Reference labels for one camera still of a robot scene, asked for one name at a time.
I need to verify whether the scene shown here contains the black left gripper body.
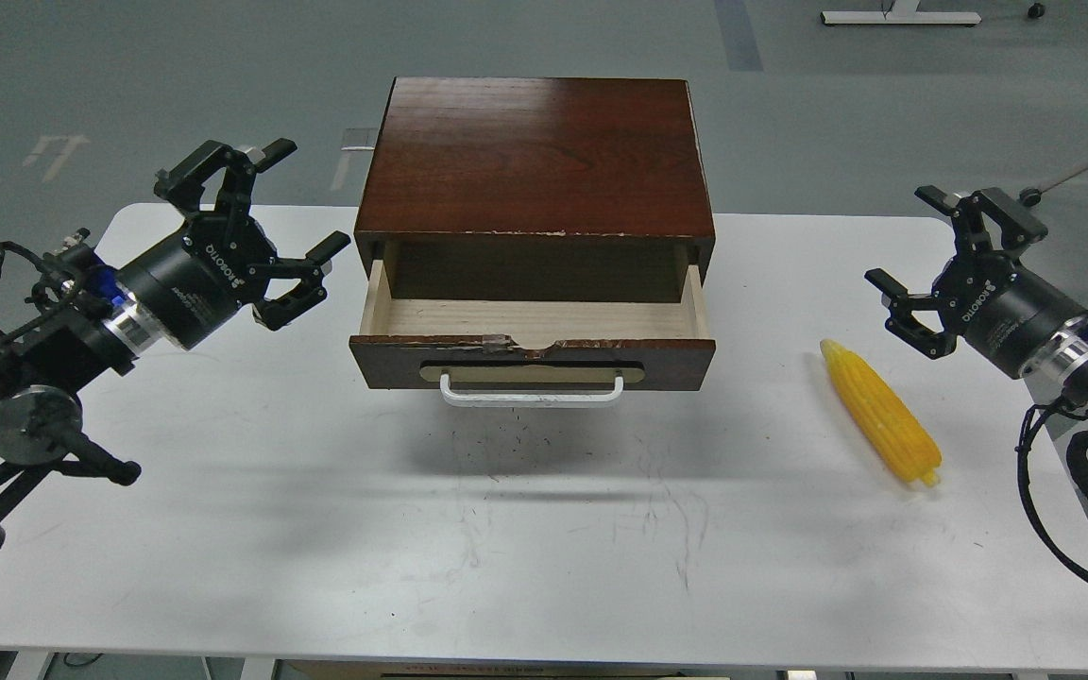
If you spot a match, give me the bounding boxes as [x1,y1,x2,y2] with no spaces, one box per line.
[116,211,277,349]

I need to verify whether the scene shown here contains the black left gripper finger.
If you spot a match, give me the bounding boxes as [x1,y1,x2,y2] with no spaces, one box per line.
[154,138,298,220]
[251,231,351,332]

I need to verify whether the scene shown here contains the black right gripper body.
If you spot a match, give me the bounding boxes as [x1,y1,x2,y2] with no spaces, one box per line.
[932,255,1088,379]

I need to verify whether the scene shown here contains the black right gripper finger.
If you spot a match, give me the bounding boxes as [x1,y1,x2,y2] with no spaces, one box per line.
[864,268,959,360]
[914,185,1048,265]

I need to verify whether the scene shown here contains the yellow corn cob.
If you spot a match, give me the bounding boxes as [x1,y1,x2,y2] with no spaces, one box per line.
[819,337,942,487]

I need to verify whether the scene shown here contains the wooden drawer with white handle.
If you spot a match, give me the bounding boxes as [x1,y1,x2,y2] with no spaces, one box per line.
[349,263,716,404]

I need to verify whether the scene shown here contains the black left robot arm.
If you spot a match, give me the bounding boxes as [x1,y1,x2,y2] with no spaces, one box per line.
[0,138,350,551]

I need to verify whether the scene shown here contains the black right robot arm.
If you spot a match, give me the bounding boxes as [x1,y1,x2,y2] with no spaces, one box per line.
[865,185,1088,499]

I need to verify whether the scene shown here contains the office chair leg with caster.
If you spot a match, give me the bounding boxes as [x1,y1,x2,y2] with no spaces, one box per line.
[1016,160,1088,208]

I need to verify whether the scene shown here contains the dark wooden cabinet box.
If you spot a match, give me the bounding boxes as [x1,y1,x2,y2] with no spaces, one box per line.
[354,76,714,302]

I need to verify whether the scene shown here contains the white table base background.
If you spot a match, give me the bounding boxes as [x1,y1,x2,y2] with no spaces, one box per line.
[820,1,982,27]

